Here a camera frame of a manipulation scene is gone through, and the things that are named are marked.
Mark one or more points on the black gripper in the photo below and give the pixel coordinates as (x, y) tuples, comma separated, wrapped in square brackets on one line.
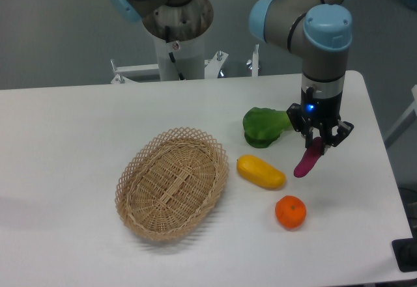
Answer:
[(320, 113)]

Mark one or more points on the purple sweet potato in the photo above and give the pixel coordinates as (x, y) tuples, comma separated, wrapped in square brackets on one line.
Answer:
[(309, 159)]

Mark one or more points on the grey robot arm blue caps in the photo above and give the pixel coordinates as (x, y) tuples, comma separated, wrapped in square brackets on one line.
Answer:
[(317, 31)]

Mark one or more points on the green leafy vegetable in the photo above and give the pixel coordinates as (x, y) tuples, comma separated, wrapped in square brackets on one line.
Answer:
[(263, 126)]

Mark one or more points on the yellow mango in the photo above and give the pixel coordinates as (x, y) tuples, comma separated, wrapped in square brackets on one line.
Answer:
[(260, 173)]

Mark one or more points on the orange tangerine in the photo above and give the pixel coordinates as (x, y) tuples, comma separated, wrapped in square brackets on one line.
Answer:
[(290, 212)]

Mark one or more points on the black device at table edge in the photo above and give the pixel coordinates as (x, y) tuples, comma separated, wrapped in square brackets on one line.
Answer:
[(405, 254)]

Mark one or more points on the woven wicker basket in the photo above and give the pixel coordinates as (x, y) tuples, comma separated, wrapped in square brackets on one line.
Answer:
[(172, 184)]

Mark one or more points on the white frame at right edge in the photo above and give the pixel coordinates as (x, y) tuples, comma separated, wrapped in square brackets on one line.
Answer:
[(405, 120)]

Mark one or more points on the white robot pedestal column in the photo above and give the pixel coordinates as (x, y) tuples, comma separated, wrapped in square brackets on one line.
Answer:
[(179, 60)]

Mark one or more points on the white metal base frame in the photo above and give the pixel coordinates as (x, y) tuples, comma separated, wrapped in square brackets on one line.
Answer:
[(149, 72)]

